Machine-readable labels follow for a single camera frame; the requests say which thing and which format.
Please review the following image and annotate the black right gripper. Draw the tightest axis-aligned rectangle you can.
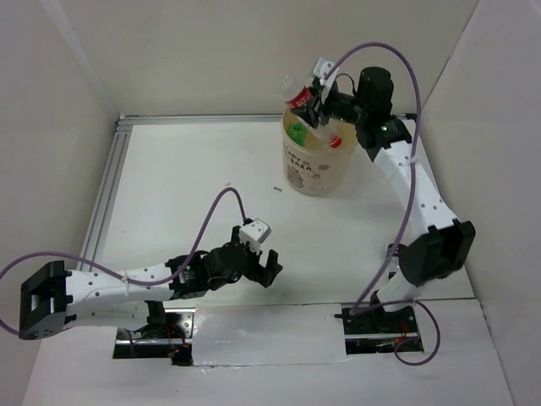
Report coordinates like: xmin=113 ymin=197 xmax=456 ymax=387
xmin=290 ymin=83 xmax=368 ymax=129

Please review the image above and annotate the clear bottle large red label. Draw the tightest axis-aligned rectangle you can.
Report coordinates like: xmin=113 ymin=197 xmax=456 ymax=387
xmin=276 ymin=75 xmax=342 ymax=149

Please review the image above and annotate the green plastic bottle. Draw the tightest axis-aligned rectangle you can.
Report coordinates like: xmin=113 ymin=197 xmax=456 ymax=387
xmin=286 ymin=123 xmax=308 ymax=147

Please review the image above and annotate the small bottle black label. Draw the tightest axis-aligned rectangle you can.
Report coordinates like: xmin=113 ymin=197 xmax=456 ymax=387
xmin=385 ymin=244 xmax=401 ymax=272

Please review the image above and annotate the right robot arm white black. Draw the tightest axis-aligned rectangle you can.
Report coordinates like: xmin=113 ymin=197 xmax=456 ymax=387
xmin=292 ymin=59 xmax=476 ymax=332

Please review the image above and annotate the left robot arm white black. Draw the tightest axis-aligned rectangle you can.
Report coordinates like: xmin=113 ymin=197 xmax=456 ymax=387
xmin=18 ymin=221 xmax=283 ymax=340

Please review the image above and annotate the beige cartoon bin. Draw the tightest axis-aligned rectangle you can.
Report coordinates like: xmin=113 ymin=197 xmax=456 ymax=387
xmin=281 ymin=111 xmax=358 ymax=195

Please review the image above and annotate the silver tape sheet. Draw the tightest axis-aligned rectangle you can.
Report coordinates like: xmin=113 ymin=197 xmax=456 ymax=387
xmin=192 ymin=304 xmax=347 ymax=367

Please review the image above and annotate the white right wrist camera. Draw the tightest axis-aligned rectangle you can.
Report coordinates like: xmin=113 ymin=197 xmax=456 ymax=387
xmin=312 ymin=58 xmax=339 ymax=101

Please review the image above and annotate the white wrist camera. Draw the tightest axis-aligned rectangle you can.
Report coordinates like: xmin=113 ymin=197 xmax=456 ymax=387
xmin=312 ymin=58 xmax=339 ymax=101
xmin=238 ymin=218 xmax=271 ymax=254

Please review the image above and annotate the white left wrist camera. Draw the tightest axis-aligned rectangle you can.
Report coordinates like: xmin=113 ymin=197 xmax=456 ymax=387
xmin=238 ymin=218 xmax=271 ymax=254

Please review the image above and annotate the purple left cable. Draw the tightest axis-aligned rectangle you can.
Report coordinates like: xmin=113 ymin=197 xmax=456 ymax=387
xmin=0 ymin=188 xmax=250 ymax=359

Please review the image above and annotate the purple cable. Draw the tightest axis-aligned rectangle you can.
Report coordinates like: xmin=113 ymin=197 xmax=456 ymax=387
xmin=348 ymin=41 xmax=441 ymax=366
xmin=0 ymin=188 xmax=250 ymax=359

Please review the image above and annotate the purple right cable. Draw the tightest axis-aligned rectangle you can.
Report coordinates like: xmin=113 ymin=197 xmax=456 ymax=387
xmin=348 ymin=41 xmax=441 ymax=366

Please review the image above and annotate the aluminium frame rail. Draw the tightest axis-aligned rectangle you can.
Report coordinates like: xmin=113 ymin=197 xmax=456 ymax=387
xmin=67 ymin=112 xmax=419 ymax=297

